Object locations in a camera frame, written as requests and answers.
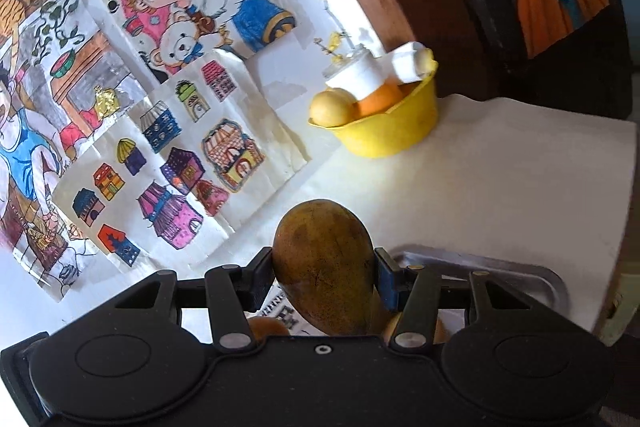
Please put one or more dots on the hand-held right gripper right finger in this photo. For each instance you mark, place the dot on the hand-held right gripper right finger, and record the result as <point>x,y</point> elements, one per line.
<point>386,282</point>

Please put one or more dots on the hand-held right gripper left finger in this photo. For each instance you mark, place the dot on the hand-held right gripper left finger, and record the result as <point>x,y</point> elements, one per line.
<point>260,279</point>

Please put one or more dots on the orange tangerine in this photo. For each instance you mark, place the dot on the orange tangerine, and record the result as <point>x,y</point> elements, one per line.
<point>270,328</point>

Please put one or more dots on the yellow-green mango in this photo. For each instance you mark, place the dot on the yellow-green mango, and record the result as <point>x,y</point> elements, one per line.
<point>325,267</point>

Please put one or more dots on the stainless steel tray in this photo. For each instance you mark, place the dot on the stainless steel tray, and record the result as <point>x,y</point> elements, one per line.
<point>500,262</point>

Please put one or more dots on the coloured houses drawing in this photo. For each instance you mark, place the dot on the coloured houses drawing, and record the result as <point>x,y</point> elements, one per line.
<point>240,192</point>

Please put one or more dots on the white cartoon printed tablecloth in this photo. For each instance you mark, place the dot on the white cartoon printed tablecloth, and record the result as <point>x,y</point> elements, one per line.
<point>475,187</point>

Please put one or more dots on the yellow plastic bowl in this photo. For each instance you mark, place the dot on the yellow plastic bowl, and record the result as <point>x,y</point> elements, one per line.
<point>390,132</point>

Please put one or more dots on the pale yellow round fruit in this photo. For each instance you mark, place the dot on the pale yellow round fruit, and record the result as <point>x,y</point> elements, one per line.
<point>327,109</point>

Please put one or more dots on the orange fruit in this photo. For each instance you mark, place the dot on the orange fruit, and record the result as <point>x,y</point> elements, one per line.
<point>380,99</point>

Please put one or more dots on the white plastic cup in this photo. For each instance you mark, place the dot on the white plastic cup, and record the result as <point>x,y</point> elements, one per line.
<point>357,74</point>

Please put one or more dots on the yellow flower sprig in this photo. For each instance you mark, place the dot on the yellow flower sprig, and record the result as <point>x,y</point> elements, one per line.
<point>334,44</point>

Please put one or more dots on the dark cabinet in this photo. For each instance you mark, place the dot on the dark cabinet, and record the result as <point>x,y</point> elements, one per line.
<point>575,79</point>

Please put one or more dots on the coloured room scene drawing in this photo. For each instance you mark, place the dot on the coloured room scene drawing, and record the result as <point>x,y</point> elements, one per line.
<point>30,107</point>

